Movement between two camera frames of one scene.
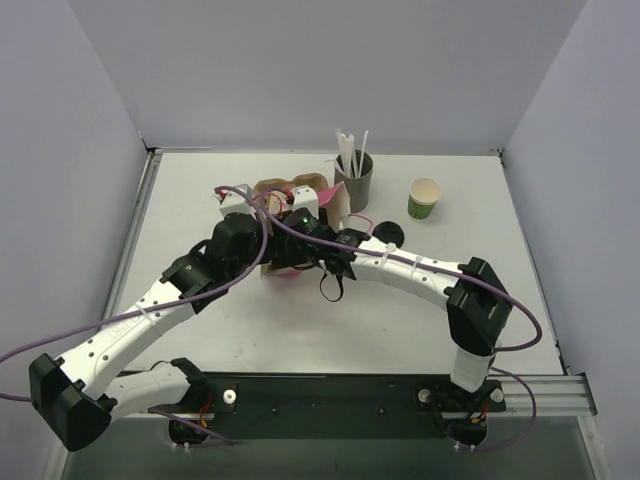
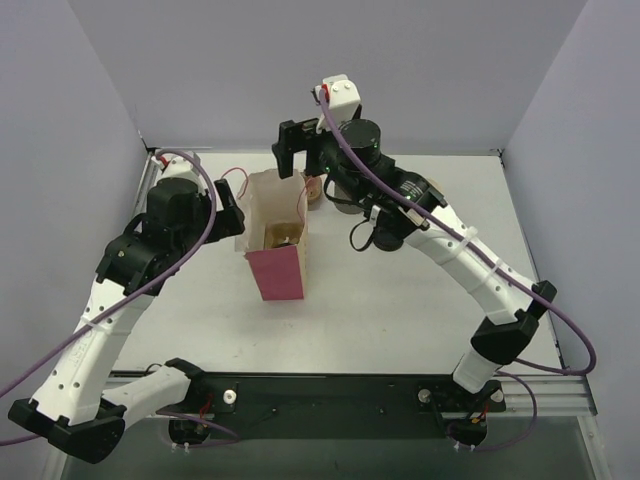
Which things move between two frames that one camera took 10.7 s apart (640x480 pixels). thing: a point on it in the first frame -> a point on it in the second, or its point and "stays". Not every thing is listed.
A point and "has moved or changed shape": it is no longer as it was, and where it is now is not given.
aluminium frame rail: x=559 y=396 stays
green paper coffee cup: x=423 y=197 stays
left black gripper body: x=245 y=220 -> x=220 y=220
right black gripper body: x=305 y=223 -> x=298 y=138
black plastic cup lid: x=389 y=232 stays
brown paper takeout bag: x=338 y=206 has moved or changed shape
